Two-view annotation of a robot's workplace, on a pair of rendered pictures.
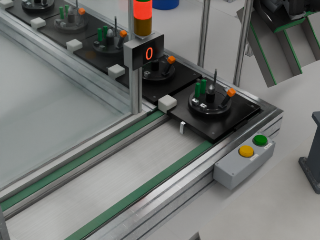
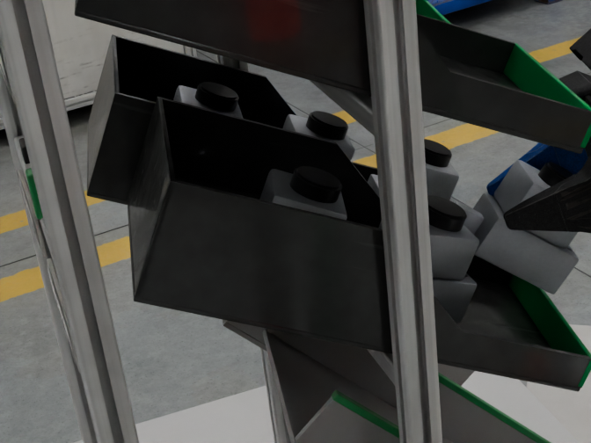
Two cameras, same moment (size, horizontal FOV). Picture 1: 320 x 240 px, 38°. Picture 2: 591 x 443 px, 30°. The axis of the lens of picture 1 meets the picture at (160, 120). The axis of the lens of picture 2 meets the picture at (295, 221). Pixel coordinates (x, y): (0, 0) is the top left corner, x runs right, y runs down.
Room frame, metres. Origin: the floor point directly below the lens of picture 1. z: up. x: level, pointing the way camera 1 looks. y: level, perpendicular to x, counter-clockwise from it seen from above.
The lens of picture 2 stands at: (1.19, 0.20, 1.61)
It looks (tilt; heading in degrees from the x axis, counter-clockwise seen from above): 27 degrees down; 300
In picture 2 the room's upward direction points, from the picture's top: 7 degrees counter-clockwise
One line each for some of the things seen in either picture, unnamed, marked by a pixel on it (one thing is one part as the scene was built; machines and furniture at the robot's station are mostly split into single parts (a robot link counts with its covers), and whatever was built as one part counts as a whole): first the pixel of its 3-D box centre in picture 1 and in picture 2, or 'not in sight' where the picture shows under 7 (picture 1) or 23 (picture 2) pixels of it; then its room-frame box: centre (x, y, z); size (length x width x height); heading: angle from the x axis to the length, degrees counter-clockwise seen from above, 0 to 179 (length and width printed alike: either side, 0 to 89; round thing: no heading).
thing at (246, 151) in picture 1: (246, 152); not in sight; (1.02, -0.26, 0.96); 0.04 x 0.04 x 0.02
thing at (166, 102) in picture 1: (167, 104); not in sight; (1.22, -0.02, 0.97); 0.05 x 0.05 x 0.04; 46
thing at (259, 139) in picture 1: (260, 141); not in sight; (1.07, -0.30, 0.96); 0.04 x 0.04 x 0.02
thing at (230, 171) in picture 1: (245, 159); not in sight; (1.02, -0.26, 0.93); 0.21 x 0.07 x 0.06; 136
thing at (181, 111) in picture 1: (209, 107); not in sight; (1.23, -0.16, 0.96); 0.24 x 0.24 x 0.02; 46
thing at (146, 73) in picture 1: (155, 63); not in sight; (1.40, 0.02, 1.01); 0.24 x 0.24 x 0.13; 46
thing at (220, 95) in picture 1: (209, 103); not in sight; (1.23, -0.16, 0.98); 0.14 x 0.14 x 0.02
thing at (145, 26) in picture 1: (142, 24); not in sight; (1.17, 0.06, 1.28); 0.05 x 0.05 x 0.05
